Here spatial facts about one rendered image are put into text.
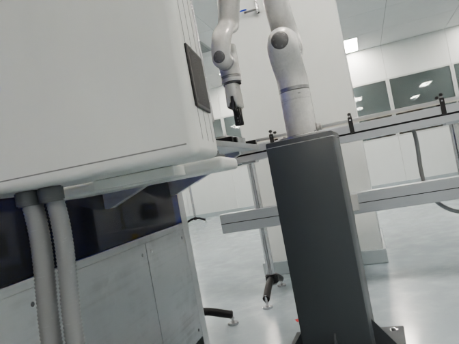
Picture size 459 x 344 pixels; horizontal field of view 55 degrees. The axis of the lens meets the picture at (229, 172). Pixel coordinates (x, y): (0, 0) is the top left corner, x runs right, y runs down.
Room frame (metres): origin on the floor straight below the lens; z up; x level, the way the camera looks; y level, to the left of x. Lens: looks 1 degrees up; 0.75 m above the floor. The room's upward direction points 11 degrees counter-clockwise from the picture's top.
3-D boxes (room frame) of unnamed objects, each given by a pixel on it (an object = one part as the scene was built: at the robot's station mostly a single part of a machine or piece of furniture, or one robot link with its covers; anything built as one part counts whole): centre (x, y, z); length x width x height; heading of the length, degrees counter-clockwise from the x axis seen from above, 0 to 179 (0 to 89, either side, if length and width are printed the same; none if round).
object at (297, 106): (1.72, -0.31, 0.95); 0.19 x 0.19 x 0.18
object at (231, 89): (1.80, -0.08, 1.09); 0.10 x 0.07 x 0.11; 163
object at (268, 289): (2.71, -0.14, 0.07); 0.50 x 0.08 x 0.14; 163
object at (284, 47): (1.69, -0.30, 1.16); 0.19 x 0.12 x 0.24; 161
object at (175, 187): (1.86, 0.10, 0.79); 0.34 x 0.03 x 0.13; 73
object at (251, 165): (2.71, -0.14, 0.46); 0.09 x 0.09 x 0.77; 73
